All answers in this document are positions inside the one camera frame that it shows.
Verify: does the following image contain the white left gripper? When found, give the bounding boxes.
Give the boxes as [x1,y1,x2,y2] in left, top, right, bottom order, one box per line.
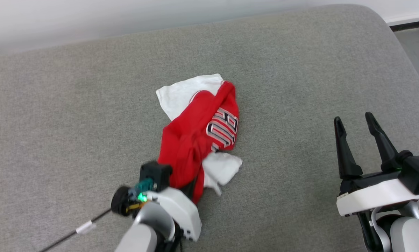
[147,177,202,242]

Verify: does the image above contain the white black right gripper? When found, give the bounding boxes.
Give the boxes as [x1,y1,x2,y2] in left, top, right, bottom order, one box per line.
[334,112,419,217]

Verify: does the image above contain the red and white basketball jersey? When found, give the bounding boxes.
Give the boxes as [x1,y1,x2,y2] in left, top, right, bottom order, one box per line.
[156,73,243,204]

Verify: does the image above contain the grey fabric sofa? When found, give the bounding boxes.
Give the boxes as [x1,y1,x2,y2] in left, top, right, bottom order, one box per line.
[0,3,419,252]

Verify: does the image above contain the white cable label tag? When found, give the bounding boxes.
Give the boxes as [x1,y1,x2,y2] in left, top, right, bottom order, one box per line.
[76,222,97,235]

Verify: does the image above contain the black wall baseboard strip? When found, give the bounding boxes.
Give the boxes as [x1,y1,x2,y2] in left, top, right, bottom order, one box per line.
[388,19,419,33]

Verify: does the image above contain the thin black cable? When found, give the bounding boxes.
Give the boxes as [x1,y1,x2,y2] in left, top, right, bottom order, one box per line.
[38,208,113,252]

